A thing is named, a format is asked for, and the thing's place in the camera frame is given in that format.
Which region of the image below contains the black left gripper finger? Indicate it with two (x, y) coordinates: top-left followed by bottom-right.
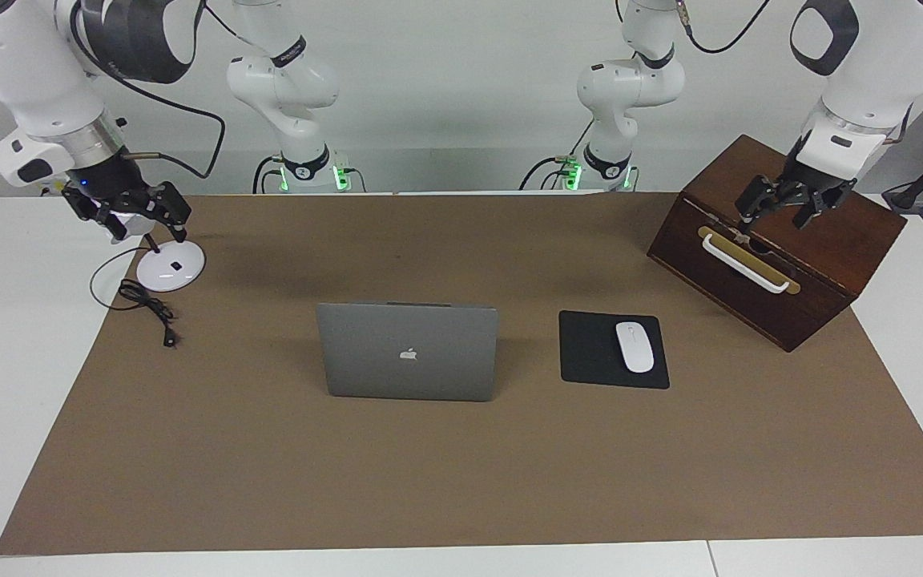
(792, 191), (835, 231)
(734, 176), (783, 238)

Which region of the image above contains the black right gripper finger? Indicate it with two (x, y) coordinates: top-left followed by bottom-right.
(149, 182), (193, 243)
(77, 199), (131, 244)

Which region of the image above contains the grey apple laptop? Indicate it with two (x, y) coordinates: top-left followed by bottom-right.
(316, 301), (499, 402)

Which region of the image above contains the dark brown wooden box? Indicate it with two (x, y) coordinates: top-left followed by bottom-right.
(647, 134), (908, 353)

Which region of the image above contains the white desk lamp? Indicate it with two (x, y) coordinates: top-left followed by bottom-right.
(105, 204), (206, 293)

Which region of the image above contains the white computer mouse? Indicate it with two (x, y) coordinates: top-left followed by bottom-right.
(615, 321), (655, 374)

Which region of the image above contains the black mouse pad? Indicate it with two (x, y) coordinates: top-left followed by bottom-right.
(558, 310), (671, 390)

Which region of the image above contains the brown table mat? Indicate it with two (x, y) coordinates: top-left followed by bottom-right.
(0, 192), (923, 556)

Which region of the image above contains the white box handle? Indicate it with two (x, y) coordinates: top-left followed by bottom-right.
(702, 232), (791, 294)

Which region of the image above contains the black lamp power cable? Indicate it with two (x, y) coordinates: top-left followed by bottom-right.
(91, 244), (182, 349)

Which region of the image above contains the black right base cable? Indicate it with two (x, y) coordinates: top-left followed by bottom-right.
(252, 155), (286, 195)

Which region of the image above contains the black base cable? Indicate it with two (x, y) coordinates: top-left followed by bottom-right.
(252, 155), (286, 195)
(519, 120), (595, 192)

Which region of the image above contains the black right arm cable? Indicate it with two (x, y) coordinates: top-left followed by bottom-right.
(69, 0), (227, 179)

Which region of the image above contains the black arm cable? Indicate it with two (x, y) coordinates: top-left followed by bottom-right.
(674, 0), (775, 55)
(69, 0), (227, 179)

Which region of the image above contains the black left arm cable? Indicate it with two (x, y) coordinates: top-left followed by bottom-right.
(674, 0), (775, 55)

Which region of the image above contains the black left base cable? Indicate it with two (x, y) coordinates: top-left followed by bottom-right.
(519, 120), (595, 192)

